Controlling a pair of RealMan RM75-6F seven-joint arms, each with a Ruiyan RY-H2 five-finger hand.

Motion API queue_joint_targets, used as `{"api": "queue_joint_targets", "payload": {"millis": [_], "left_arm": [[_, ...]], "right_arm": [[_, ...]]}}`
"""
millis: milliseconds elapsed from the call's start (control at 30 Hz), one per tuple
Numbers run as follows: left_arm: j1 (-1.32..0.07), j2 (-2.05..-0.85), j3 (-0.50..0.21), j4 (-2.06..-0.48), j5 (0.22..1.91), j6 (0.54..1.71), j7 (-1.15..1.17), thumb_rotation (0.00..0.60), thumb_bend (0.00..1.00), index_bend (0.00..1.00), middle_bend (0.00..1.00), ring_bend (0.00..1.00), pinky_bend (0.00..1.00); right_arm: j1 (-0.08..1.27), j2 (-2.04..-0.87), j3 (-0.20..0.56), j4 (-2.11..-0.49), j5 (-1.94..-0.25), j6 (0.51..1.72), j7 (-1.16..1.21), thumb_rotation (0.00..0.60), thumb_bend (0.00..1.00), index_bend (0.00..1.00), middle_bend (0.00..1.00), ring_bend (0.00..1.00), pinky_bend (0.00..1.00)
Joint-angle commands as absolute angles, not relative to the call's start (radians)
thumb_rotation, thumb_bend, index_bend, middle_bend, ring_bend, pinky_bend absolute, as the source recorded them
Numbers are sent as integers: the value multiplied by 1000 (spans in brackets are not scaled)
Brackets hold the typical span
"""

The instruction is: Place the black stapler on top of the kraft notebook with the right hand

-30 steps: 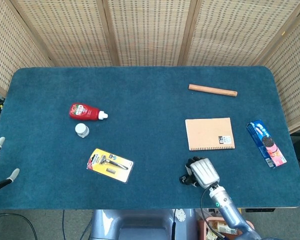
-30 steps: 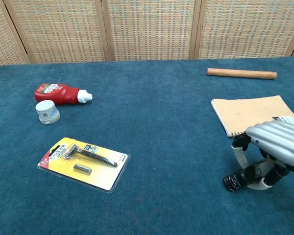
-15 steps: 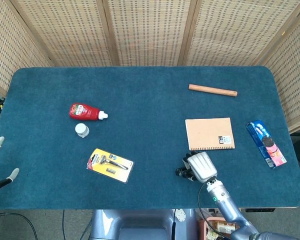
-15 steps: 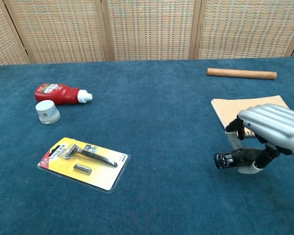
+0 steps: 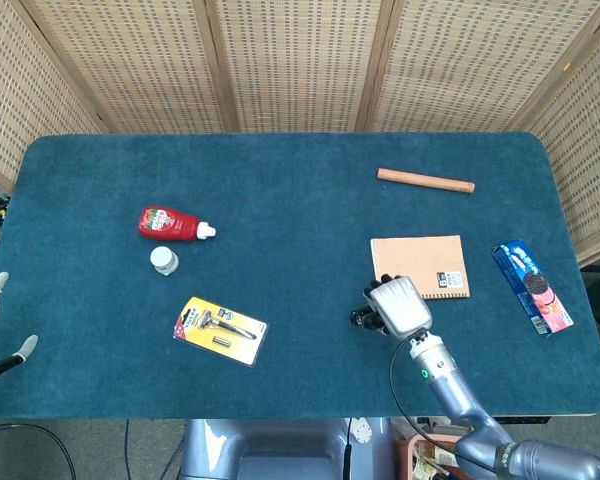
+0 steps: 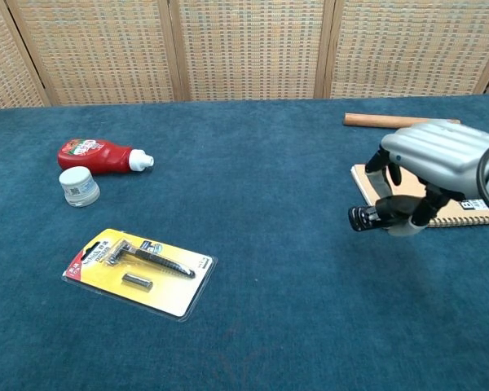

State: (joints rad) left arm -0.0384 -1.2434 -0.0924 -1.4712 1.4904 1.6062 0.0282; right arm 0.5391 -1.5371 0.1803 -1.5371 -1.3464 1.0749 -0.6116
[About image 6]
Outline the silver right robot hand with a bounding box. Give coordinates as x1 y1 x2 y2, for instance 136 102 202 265
364 119 489 238

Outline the black stapler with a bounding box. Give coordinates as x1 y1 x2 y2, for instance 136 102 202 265
347 205 396 233

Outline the blue table cloth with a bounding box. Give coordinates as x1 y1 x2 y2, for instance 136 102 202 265
0 93 489 391

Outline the woven folding screen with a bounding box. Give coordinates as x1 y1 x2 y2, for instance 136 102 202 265
0 0 489 110

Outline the kraft spiral notebook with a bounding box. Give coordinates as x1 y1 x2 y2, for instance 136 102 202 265
350 163 489 228

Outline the wooden rolling pin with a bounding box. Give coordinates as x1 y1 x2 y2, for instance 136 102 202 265
342 112 461 129

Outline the red ketchup bottle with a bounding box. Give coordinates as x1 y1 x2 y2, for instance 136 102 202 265
57 138 155 175

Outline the razor in yellow blister pack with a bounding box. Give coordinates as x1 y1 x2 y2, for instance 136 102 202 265
61 227 218 323

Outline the small white jar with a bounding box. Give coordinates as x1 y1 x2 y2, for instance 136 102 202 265
58 165 101 209

